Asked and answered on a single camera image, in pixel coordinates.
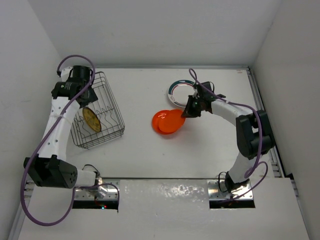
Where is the white plate green red rim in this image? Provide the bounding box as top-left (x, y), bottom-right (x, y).
top-left (167, 79), bottom-right (195, 109)

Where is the large orange plate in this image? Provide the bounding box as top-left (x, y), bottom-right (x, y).
top-left (157, 109), bottom-right (186, 135)

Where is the olive brown plate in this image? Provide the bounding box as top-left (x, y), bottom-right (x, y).
top-left (82, 107), bottom-right (102, 133)

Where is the small orange plate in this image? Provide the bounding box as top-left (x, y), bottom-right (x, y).
top-left (151, 110), bottom-right (177, 135)

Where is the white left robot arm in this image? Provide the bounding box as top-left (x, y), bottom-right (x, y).
top-left (28, 65), bottom-right (98, 189)

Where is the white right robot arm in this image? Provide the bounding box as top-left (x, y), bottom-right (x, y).
top-left (181, 81), bottom-right (275, 193)

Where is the white front foam board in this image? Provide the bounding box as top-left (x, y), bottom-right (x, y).
top-left (19, 178), bottom-right (309, 240)

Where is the metal wire dish rack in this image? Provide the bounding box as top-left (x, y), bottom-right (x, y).
top-left (71, 71), bottom-right (125, 149)

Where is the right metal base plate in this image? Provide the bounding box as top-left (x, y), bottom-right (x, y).
top-left (207, 178), bottom-right (254, 201)

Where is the metal base plate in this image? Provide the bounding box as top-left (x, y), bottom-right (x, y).
top-left (74, 183), bottom-right (120, 201)
top-left (207, 178), bottom-right (254, 201)

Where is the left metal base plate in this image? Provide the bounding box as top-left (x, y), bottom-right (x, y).
top-left (74, 183), bottom-right (120, 201)

